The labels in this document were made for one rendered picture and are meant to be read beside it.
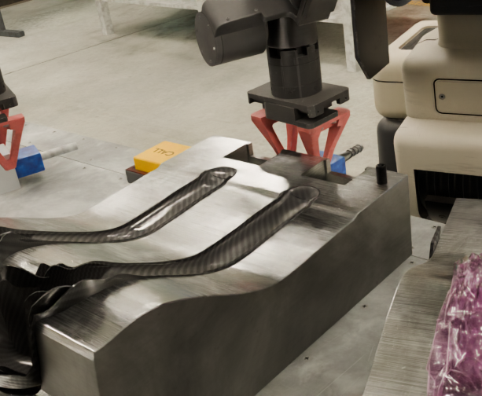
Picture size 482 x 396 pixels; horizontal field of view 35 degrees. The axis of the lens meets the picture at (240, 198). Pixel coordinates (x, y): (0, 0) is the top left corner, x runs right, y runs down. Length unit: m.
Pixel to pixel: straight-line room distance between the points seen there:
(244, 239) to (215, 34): 0.21
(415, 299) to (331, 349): 0.14
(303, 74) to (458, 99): 0.30
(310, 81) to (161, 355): 0.40
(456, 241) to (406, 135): 0.39
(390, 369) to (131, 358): 0.17
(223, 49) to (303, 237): 0.22
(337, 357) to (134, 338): 0.21
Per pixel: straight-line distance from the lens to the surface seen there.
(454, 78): 1.05
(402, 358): 0.52
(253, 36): 0.79
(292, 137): 0.90
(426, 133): 1.06
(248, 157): 0.86
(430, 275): 0.58
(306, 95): 0.83
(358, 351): 0.66
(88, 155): 1.16
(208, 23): 0.78
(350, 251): 0.68
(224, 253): 0.67
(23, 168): 1.10
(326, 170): 0.79
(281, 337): 0.63
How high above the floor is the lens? 1.21
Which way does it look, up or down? 26 degrees down
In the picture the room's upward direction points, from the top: 9 degrees counter-clockwise
